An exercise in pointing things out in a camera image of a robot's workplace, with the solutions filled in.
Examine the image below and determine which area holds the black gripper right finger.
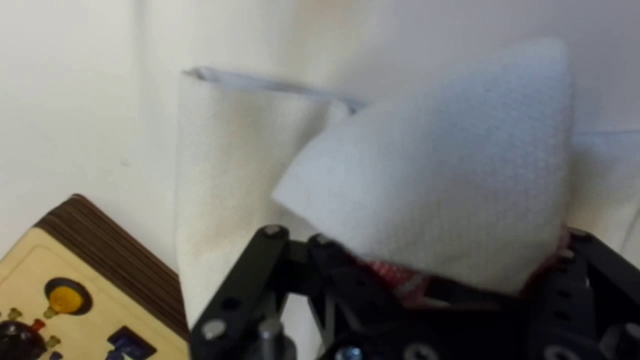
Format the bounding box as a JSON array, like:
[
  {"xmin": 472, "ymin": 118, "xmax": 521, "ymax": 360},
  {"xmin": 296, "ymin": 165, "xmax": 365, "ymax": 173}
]
[{"xmin": 526, "ymin": 228, "xmax": 640, "ymax": 360}]

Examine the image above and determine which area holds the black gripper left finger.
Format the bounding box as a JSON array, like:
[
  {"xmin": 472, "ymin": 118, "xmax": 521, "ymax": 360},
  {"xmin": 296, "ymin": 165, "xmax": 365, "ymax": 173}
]
[{"xmin": 188, "ymin": 224, "xmax": 293, "ymax": 360}]

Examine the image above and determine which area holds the white red-striped dish cloth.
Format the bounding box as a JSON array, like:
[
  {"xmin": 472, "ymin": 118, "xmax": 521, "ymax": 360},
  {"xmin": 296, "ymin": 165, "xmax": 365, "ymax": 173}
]
[{"xmin": 175, "ymin": 37, "xmax": 640, "ymax": 328}]

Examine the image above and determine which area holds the wooden busy board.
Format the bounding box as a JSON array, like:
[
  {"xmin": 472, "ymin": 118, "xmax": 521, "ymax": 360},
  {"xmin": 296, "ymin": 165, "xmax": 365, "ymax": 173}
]
[{"xmin": 0, "ymin": 192, "xmax": 193, "ymax": 360}]

